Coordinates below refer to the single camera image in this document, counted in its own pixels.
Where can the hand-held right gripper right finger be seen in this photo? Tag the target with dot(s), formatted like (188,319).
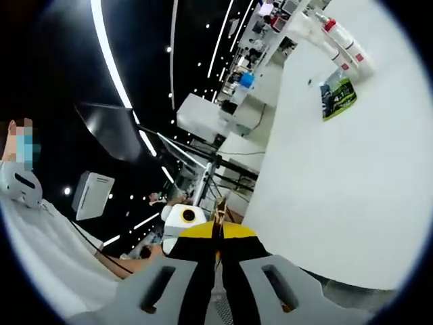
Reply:
(243,257)

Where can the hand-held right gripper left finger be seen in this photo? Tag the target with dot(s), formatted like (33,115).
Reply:
(189,257)

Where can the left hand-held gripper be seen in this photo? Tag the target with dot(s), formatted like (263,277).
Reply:
(179,223)

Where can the gold foil packet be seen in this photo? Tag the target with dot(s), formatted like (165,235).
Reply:
(220,211)

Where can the green and black packet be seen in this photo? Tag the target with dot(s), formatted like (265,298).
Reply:
(338,100)

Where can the white skincare bottle red square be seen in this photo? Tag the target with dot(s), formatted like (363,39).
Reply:
(363,62)
(348,72)

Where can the white skincare bottle red collar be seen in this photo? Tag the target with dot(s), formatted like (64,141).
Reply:
(331,25)

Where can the black tripod stand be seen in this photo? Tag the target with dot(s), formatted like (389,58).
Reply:
(203,155)

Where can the white ceiling air conditioner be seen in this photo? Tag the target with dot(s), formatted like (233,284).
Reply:
(93,194)

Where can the person's white shirt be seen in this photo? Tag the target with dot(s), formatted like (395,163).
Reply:
(44,257)

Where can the blue bin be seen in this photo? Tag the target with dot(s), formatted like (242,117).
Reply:
(247,80)

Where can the white chest-worn device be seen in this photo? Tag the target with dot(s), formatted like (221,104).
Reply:
(23,188)

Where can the person's head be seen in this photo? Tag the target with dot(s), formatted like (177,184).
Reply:
(7,149)

